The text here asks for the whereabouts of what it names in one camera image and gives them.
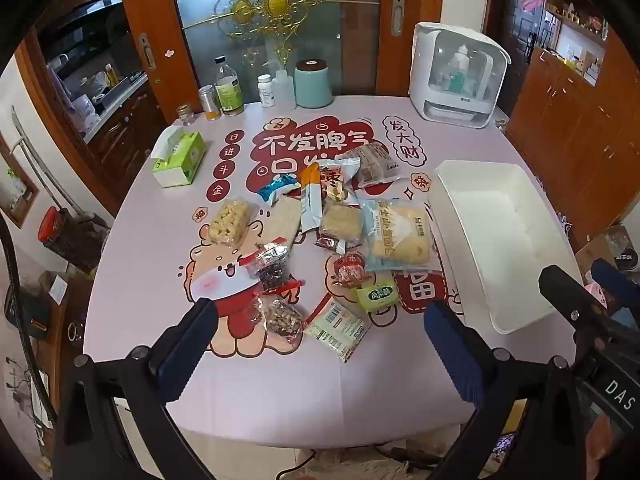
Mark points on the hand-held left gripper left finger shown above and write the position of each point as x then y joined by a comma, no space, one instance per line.
187,355

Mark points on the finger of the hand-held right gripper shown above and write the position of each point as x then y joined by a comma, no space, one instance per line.
615,282
570,300

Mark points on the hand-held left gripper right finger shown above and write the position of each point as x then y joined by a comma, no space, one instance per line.
452,355

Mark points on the white plastic bin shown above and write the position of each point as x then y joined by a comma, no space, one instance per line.
500,240

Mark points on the pale labelled snack packet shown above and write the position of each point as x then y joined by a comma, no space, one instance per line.
336,330

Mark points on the yellow puffed snack pack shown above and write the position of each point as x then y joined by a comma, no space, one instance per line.
227,222

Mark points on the brown paper snack packet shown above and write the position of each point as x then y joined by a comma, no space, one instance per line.
282,225

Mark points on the cardboard box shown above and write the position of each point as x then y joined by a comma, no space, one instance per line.
605,250

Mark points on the pink printed table cover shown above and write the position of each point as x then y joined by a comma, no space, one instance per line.
150,270

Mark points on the green small packet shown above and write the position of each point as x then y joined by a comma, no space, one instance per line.
376,296

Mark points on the clear nut packet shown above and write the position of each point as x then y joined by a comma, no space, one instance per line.
280,317

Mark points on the dark dried fruit packet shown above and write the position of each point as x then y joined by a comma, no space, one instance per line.
270,267

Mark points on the red candy packet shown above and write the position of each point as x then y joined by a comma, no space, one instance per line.
348,271

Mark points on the wooden cabinet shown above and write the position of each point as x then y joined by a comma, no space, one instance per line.
575,125

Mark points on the small dark red packet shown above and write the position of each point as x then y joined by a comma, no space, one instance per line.
327,243

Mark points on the red lid jar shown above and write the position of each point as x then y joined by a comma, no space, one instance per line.
65,240

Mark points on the round cookie packet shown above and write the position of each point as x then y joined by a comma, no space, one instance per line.
341,222

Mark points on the blue white small packet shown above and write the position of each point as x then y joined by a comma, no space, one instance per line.
277,187

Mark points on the green tissue box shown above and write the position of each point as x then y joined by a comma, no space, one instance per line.
177,157

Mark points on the orange white stick packet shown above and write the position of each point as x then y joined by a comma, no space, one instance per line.
311,200

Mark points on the brown biscuit packet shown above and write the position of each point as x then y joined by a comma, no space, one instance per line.
372,162

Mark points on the red white snack bag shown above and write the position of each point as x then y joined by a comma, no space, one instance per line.
337,175

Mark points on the white sterilizer cabinet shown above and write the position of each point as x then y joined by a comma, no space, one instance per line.
457,100

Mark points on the framed picture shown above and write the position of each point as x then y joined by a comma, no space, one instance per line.
17,187

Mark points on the small glass jar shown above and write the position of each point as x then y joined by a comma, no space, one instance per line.
185,114

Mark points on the metal can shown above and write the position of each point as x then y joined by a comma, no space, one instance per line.
210,102

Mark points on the dark wooden door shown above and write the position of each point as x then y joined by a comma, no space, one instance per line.
515,35

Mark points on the glass bottle green label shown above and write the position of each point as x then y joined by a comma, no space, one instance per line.
227,90

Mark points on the white pill bottle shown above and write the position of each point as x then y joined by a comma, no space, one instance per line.
266,91

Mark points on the white squeeze bottle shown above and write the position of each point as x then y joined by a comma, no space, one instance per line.
284,87

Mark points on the teal canister brown lid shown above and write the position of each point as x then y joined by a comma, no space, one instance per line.
312,85

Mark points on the glass door gold ornament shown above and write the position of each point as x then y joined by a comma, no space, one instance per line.
320,35

